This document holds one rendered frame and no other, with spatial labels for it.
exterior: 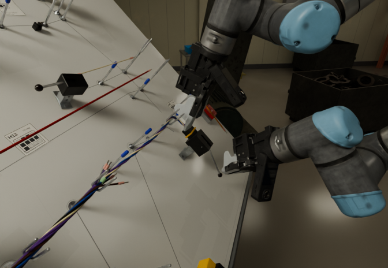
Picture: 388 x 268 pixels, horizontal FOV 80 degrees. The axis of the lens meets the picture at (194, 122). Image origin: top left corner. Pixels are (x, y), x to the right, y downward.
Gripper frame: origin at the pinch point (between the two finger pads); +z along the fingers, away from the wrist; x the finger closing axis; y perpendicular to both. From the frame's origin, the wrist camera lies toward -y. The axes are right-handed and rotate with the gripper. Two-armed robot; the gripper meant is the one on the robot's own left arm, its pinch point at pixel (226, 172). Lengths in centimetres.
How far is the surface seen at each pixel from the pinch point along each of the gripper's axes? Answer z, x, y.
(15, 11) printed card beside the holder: 2, 56, 36
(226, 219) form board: 5.0, -2.4, -12.3
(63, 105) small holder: -0.5, 42.7, 12.9
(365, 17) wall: 92, -571, 423
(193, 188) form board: 4.5, 8.4, -3.6
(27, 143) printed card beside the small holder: -4.0, 47.2, 2.9
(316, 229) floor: 63, -128, -25
